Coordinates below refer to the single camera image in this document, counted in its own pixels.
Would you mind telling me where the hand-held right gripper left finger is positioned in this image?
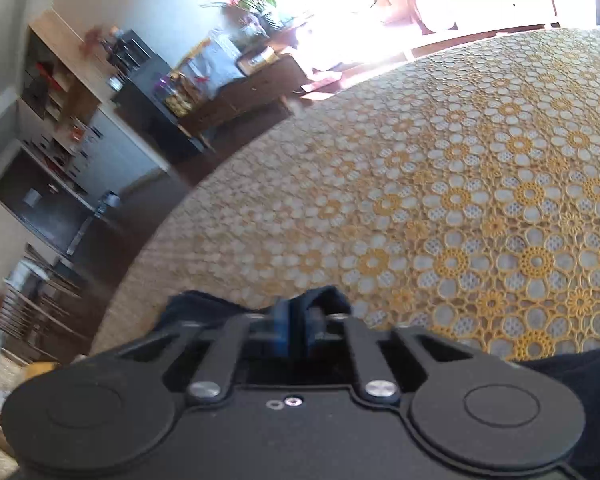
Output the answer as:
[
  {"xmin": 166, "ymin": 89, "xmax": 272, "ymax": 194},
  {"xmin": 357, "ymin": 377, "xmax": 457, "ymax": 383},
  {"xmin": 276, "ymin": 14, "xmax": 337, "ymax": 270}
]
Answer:
[{"xmin": 114, "ymin": 300, "xmax": 292, "ymax": 407}]

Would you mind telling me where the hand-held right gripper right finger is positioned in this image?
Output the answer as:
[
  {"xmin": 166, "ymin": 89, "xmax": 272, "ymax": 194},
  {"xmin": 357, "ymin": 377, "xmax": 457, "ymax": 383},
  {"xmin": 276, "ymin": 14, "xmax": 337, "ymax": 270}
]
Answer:
[{"xmin": 301, "ymin": 305, "xmax": 474, "ymax": 405}]

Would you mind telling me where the dark navy T-shirt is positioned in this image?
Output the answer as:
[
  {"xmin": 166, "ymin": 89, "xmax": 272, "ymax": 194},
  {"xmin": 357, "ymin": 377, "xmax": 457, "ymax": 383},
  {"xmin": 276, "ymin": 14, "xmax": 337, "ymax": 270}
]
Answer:
[{"xmin": 152, "ymin": 284, "xmax": 600, "ymax": 480}]

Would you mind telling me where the yellow floral lace cloth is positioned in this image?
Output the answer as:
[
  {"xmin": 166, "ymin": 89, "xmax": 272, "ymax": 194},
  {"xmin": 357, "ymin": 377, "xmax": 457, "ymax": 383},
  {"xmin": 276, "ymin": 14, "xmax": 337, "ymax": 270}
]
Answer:
[{"xmin": 89, "ymin": 26, "xmax": 600, "ymax": 365}]

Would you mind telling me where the row of shoes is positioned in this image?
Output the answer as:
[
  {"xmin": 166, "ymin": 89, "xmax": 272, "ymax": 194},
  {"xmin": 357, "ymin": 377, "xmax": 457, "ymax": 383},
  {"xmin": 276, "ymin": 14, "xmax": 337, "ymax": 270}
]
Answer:
[{"xmin": 94, "ymin": 190, "xmax": 123, "ymax": 218}]

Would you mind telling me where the wooden dining chair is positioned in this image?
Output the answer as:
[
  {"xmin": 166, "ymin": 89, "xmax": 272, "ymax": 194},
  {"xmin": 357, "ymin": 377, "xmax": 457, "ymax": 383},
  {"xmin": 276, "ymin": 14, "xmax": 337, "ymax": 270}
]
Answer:
[{"xmin": 0, "ymin": 244, "xmax": 89, "ymax": 357}]

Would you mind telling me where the wooden TV cabinet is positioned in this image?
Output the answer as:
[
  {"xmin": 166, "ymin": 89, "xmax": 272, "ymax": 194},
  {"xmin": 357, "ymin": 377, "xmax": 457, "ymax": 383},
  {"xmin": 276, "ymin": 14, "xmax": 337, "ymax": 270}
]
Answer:
[{"xmin": 176, "ymin": 51, "xmax": 312, "ymax": 142}]

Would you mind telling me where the white wardrobe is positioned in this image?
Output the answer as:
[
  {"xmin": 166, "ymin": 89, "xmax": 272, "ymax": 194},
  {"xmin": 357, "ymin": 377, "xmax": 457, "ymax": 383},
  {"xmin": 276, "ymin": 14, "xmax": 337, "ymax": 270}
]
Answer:
[{"xmin": 69, "ymin": 104, "xmax": 172, "ymax": 197}]

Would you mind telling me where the dark blue cabinet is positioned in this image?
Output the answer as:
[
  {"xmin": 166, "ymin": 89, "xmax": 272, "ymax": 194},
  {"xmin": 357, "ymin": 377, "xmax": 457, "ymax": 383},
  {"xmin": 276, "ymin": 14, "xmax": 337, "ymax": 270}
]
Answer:
[{"xmin": 111, "ymin": 56, "xmax": 207, "ymax": 162}]

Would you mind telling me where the jar with purple lid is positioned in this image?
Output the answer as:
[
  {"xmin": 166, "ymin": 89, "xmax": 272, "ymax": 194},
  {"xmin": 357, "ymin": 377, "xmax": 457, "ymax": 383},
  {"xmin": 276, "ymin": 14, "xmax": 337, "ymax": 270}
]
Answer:
[{"xmin": 154, "ymin": 71, "xmax": 197, "ymax": 117}]

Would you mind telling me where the flat cardboard box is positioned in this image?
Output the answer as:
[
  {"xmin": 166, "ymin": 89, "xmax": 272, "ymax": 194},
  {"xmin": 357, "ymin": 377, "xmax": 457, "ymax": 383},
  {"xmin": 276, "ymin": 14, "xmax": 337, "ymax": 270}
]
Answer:
[{"xmin": 236, "ymin": 44, "xmax": 277, "ymax": 74}]

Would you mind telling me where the white gift bag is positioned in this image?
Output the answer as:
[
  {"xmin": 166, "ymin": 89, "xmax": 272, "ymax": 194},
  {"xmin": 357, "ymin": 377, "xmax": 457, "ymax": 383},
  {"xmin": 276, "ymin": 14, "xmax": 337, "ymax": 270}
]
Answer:
[{"xmin": 189, "ymin": 29, "xmax": 247, "ymax": 97}]

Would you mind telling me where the black coffee machine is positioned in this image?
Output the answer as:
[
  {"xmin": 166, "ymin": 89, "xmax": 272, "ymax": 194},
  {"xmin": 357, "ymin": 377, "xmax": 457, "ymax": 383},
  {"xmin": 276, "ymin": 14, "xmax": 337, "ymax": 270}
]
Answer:
[{"xmin": 106, "ymin": 29, "xmax": 159, "ymax": 69}]

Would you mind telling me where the potted flowering plant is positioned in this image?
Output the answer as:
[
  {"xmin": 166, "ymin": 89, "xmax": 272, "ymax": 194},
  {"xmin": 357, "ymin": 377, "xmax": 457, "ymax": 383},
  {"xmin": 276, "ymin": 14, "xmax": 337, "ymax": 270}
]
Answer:
[{"xmin": 201, "ymin": 0, "xmax": 292, "ymax": 37}]

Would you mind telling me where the open shelf unit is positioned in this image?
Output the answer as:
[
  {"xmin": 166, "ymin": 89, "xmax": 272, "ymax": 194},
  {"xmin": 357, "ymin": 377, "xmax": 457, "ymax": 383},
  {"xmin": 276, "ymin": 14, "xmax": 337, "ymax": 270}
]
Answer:
[{"xmin": 19, "ymin": 24, "xmax": 104, "ymax": 127}]

